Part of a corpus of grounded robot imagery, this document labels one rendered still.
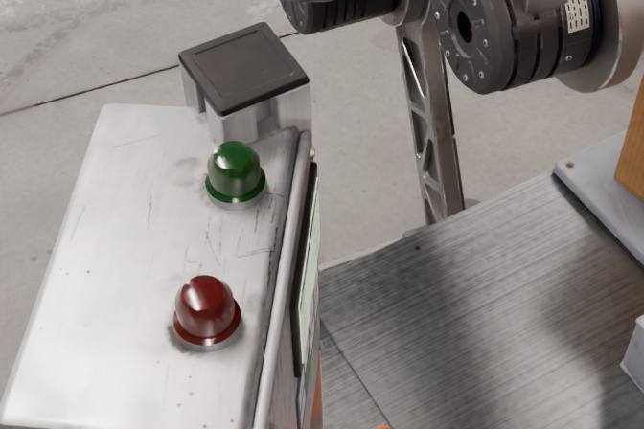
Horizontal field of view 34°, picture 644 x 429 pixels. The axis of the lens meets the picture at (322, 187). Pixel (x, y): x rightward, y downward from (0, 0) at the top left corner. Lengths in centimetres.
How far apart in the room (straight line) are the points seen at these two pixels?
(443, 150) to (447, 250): 42
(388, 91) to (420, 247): 141
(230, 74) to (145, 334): 13
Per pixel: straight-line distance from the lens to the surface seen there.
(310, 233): 47
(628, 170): 130
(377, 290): 121
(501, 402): 114
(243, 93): 46
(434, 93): 161
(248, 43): 48
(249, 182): 44
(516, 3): 101
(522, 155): 251
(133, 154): 47
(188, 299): 39
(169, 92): 267
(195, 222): 44
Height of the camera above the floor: 181
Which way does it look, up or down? 49 degrees down
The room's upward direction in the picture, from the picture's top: 2 degrees counter-clockwise
